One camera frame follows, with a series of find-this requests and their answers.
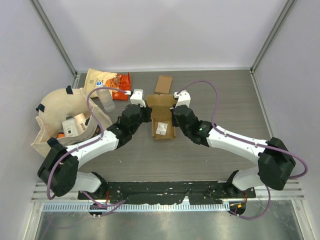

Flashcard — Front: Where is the large cardboard box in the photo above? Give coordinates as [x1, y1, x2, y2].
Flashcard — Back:
[146, 94, 177, 140]

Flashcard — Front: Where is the small white tag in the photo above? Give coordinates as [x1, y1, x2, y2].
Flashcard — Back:
[155, 121, 168, 136]

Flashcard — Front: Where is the small cardboard box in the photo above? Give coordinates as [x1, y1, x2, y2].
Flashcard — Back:
[154, 75, 173, 94]

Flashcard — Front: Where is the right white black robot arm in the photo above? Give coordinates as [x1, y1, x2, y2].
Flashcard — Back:
[171, 105, 296, 198]

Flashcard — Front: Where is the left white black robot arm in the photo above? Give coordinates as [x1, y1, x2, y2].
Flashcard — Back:
[37, 104, 152, 200]

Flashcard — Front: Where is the white box in bag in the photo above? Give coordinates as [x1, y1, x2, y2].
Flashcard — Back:
[62, 118, 79, 137]

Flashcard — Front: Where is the beige orange snack bag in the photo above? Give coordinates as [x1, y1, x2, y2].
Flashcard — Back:
[83, 68, 132, 94]

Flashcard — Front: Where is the clear plastic water bottle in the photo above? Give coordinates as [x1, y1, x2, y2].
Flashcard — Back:
[96, 81, 115, 112]

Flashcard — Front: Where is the beige canvas tote bag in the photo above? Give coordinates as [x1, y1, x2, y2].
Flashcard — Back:
[31, 86, 112, 157]

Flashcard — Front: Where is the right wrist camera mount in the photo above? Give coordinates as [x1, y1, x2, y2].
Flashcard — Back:
[173, 90, 191, 107]

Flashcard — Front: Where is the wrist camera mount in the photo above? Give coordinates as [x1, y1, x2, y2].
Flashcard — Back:
[173, 90, 191, 107]
[124, 89, 146, 108]

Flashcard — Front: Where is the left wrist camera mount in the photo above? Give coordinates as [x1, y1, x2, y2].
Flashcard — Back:
[124, 89, 146, 108]

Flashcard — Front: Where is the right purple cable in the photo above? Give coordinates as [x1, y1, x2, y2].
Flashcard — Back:
[174, 80, 309, 220]

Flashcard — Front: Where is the purple cable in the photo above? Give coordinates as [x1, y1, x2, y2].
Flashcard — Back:
[46, 86, 132, 216]
[174, 80, 309, 220]

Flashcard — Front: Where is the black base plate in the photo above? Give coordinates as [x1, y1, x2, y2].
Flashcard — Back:
[88, 181, 256, 205]

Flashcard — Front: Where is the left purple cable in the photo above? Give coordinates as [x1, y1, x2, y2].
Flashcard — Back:
[46, 86, 132, 216]

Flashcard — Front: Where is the white slotted cable duct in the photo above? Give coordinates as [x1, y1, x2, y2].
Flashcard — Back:
[42, 202, 230, 213]

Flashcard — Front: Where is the right aluminium frame post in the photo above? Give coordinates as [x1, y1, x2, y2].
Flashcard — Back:
[250, 0, 297, 75]

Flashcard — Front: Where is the aluminium frame post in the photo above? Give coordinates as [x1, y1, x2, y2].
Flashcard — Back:
[250, 0, 297, 75]
[30, 0, 78, 78]

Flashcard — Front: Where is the left aluminium frame post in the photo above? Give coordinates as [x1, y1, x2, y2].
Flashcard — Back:
[30, 0, 78, 78]

